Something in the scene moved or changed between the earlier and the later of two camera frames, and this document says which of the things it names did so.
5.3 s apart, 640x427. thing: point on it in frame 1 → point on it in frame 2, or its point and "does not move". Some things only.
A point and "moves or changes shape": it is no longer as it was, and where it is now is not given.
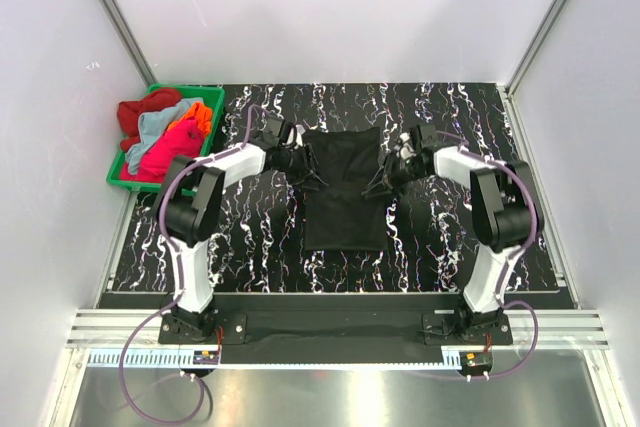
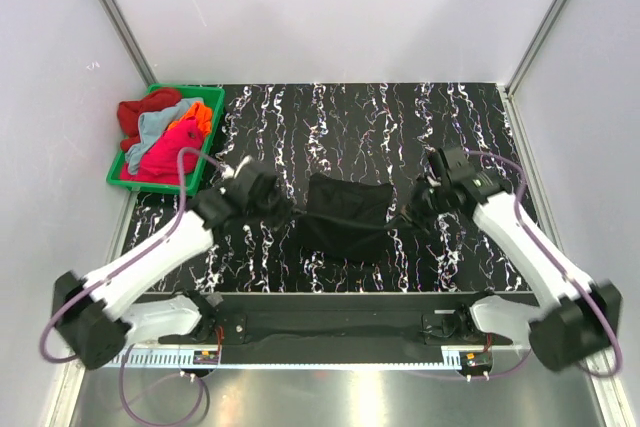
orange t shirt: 196,110 does not move
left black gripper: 307,164 → 286,208
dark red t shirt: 129,113 does not move
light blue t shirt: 153,125 does not move
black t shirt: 345,193 moves or changes shape
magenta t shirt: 183,140 does not move
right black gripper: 383,189 → 413,211
